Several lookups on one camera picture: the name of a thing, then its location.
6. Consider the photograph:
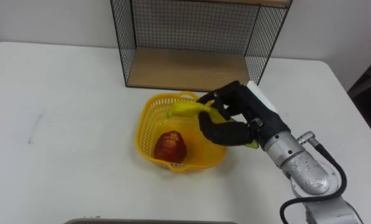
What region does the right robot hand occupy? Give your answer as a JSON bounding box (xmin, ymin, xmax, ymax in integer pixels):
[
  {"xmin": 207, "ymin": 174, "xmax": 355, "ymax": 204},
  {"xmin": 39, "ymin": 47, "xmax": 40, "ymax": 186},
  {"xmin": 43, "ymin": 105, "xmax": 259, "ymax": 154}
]
[{"xmin": 196, "ymin": 80, "xmax": 291, "ymax": 147}]

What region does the yellow banana soft toy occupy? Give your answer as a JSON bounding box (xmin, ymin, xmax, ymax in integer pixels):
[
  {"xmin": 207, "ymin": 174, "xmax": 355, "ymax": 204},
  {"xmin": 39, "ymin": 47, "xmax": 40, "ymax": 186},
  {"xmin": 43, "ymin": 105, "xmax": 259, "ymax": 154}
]
[{"xmin": 166, "ymin": 101, "xmax": 260, "ymax": 149}]

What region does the yellow plastic basket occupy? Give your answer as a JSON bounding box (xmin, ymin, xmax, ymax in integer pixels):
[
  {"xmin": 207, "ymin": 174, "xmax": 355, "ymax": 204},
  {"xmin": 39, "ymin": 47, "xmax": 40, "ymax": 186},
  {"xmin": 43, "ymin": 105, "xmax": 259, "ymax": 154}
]
[{"xmin": 135, "ymin": 91, "xmax": 228, "ymax": 174}]

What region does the red apple soft toy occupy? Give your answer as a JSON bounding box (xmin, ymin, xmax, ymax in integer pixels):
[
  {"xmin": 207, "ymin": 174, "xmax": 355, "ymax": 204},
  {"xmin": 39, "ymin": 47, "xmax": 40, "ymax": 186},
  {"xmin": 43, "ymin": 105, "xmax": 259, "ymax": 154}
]
[{"xmin": 153, "ymin": 130, "xmax": 188, "ymax": 164}]

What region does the dark furniture piece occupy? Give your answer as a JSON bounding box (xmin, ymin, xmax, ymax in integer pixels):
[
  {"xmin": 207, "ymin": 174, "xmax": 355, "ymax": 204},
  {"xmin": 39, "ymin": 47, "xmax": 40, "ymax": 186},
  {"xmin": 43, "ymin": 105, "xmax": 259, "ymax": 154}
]
[{"xmin": 347, "ymin": 49, "xmax": 371, "ymax": 149}]

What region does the white table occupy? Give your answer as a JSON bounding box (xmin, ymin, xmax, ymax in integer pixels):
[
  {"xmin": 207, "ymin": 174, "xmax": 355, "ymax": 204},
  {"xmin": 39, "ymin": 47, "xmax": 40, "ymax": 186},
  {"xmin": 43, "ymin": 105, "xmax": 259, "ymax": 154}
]
[{"xmin": 0, "ymin": 41, "xmax": 371, "ymax": 224}]

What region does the black wire mesh shelf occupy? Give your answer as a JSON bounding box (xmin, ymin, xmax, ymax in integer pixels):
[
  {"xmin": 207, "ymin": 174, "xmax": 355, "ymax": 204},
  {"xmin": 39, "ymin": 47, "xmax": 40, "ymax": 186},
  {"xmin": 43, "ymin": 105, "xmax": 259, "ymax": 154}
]
[{"xmin": 109, "ymin": 0, "xmax": 294, "ymax": 92}]

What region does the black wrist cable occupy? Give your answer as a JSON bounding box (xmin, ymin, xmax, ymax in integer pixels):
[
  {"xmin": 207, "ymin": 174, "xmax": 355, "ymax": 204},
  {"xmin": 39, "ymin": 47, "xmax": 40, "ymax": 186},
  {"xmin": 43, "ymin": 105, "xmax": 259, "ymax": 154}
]
[{"xmin": 279, "ymin": 131, "xmax": 348, "ymax": 224}]

